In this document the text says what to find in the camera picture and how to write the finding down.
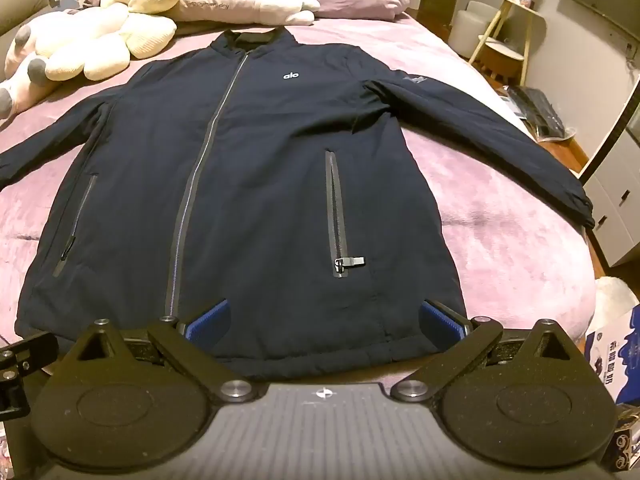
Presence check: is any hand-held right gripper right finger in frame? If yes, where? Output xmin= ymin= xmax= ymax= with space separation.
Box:
xmin=389 ymin=299 xmax=585 ymax=405

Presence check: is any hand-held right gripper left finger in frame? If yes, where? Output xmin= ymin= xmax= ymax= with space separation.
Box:
xmin=60 ymin=299 xmax=254 ymax=405

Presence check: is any navy zip jacket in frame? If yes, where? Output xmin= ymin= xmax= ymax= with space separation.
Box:
xmin=0 ymin=29 xmax=596 ymax=379

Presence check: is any blue printed box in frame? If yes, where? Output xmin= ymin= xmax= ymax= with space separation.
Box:
xmin=584 ymin=302 xmax=640 ymax=409

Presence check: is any white fluffy cloth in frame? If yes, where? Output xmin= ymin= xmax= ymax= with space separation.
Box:
xmin=594 ymin=276 xmax=640 ymax=322

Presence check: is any white drawer cabinet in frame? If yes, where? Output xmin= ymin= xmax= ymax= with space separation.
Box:
xmin=581 ymin=105 xmax=640 ymax=282

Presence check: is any dark patterned box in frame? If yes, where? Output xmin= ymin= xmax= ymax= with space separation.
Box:
xmin=599 ymin=406 xmax=640 ymax=477

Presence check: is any black bag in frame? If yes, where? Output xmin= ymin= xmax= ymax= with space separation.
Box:
xmin=504 ymin=85 xmax=577 ymax=142

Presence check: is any round wooden stool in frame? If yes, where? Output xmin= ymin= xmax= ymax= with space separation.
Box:
xmin=482 ymin=42 xmax=527 ymax=82

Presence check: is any white round stool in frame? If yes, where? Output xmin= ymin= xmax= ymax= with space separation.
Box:
xmin=449 ymin=0 xmax=493 ymax=59

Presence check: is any cream flower plush pillow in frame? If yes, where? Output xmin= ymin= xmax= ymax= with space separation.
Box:
xmin=35 ymin=0 xmax=187 ymax=84

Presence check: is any pink plush with grey paws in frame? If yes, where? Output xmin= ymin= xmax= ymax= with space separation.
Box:
xmin=0 ymin=9 xmax=57 ymax=122

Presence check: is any long printed plush toy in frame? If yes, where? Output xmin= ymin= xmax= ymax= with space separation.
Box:
xmin=170 ymin=0 xmax=322 ymax=29

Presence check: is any yellow-legged side table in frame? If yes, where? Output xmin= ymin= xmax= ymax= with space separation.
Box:
xmin=467 ymin=0 xmax=545 ymax=87

